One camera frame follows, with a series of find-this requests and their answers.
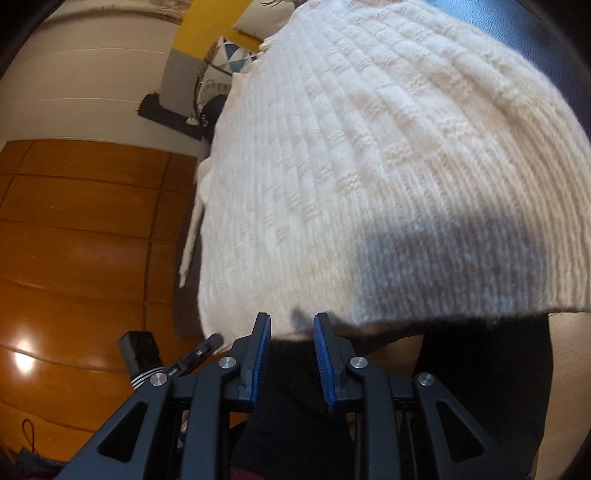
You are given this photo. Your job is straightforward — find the white knitted sweater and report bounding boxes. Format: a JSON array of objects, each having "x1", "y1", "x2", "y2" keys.
[{"x1": 178, "y1": 0, "x2": 591, "y2": 335}]

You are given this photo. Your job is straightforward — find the black leather bench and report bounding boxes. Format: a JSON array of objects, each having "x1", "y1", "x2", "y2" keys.
[{"x1": 438, "y1": 0, "x2": 591, "y2": 139}]

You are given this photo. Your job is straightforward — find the black handbag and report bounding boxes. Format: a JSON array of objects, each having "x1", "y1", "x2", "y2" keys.
[{"x1": 196, "y1": 95, "x2": 229, "y2": 139}]

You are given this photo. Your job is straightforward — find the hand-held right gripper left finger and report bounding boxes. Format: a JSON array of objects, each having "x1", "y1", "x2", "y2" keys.
[{"x1": 55, "y1": 312, "x2": 273, "y2": 480}]

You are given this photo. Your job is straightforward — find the grey yellow blue sofa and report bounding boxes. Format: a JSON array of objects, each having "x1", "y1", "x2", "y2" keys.
[{"x1": 157, "y1": 0, "x2": 296, "y2": 112}]

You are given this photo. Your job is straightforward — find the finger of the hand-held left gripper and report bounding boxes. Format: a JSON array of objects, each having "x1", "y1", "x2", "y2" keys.
[{"x1": 164, "y1": 333, "x2": 225, "y2": 377}]

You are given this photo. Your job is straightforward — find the triangle pattern cushion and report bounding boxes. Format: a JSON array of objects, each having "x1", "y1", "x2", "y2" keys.
[{"x1": 196, "y1": 36, "x2": 259, "y2": 116}]

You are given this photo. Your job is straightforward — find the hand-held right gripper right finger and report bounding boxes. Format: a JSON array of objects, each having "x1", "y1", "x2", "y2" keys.
[{"x1": 313, "y1": 312, "x2": 527, "y2": 480}]

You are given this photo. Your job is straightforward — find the deer print cushion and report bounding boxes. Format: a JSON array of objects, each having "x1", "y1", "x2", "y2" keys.
[{"x1": 232, "y1": 0, "x2": 301, "y2": 40}]

